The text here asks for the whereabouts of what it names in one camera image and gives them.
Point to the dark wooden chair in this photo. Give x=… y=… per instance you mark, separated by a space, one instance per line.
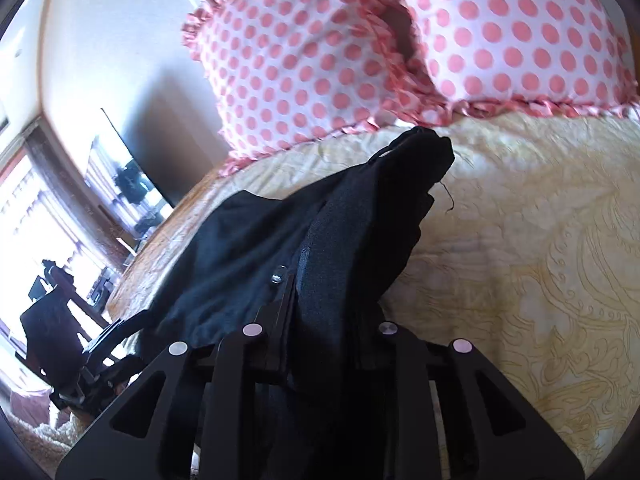
x=53 y=348

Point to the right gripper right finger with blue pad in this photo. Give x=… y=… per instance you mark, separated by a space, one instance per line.
x=454 y=412

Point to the pink polka-dot pillow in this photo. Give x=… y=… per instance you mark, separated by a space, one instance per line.
x=544 y=57
x=287 y=72

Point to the cream yellow patterned bedspread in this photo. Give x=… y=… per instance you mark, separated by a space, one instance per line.
x=531 y=251

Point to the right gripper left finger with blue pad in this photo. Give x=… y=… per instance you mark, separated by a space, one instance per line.
x=192 y=400

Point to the brown patterned curtain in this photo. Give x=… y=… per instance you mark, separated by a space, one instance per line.
x=75 y=195

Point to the right pink polka-dot pillow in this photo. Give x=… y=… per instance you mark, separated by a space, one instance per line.
x=544 y=57

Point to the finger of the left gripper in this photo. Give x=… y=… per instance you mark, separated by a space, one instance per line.
x=101 y=348

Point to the left pink polka-dot pillow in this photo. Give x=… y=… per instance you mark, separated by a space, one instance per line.
x=287 y=72

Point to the black flat screen television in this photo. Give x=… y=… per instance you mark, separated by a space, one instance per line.
x=125 y=190

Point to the black pants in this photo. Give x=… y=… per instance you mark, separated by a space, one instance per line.
x=345 y=239

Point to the cream fuzzy sleeve forearm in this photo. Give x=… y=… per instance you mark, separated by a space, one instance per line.
x=46 y=445

